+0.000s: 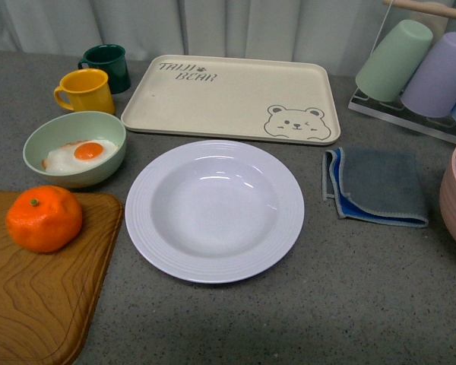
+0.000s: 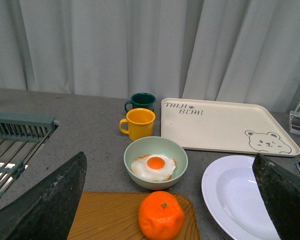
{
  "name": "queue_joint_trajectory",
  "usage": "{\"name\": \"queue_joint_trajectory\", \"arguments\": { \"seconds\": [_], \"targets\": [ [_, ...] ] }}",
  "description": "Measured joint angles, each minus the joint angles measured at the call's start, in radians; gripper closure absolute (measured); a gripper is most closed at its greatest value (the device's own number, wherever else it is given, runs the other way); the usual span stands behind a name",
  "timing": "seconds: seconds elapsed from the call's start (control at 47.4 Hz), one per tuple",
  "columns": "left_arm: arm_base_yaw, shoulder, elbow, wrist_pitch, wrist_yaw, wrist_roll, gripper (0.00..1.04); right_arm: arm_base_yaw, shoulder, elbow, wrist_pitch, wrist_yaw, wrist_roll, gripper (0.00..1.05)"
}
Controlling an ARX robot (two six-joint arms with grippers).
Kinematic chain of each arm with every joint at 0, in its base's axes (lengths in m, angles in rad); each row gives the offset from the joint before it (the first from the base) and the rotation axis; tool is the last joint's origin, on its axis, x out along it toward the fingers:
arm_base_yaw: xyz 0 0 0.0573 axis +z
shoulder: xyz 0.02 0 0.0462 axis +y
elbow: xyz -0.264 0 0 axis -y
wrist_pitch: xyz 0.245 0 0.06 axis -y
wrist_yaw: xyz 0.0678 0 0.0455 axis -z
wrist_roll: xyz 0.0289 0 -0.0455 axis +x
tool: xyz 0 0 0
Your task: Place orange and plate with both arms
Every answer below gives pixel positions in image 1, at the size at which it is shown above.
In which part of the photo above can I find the white round deep plate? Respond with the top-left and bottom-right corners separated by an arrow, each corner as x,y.
125,141 -> 305,284

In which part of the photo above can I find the orange mandarin fruit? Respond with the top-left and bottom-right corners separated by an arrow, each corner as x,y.
5,186 -> 83,252

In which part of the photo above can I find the beige bear serving tray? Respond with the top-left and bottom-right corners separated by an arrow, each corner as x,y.
121,55 -> 340,145

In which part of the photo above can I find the grey blue folded cloth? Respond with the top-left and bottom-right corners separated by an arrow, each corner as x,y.
321,147 -> 429,228

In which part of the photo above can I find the fake fried egg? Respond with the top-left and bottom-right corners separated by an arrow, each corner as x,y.
42,139 -> 119,174

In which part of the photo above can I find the light green bowl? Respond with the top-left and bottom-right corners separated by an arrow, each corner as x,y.
23,111 -> 126,189

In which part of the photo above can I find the yellow mug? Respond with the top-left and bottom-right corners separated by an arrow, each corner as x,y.
54,68 -> 116,114

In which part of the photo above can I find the dark green mug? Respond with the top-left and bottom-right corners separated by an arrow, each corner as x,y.
78,44 -> 131,94

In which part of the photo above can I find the light green plastic cup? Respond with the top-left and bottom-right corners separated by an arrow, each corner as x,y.
355,19 -> 433,102

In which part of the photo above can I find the clear acrylic cup rack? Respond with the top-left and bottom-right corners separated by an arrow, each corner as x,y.
348,2 -> 456,144

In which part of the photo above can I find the wooden cutting board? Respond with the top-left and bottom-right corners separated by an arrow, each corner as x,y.
0,191 -> 123,364

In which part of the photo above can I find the purple plastic cup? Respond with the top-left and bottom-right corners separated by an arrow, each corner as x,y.
401,32 -> 456,118

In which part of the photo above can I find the wooden rack handle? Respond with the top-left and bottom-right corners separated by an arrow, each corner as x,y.
382,0 -> 456,20

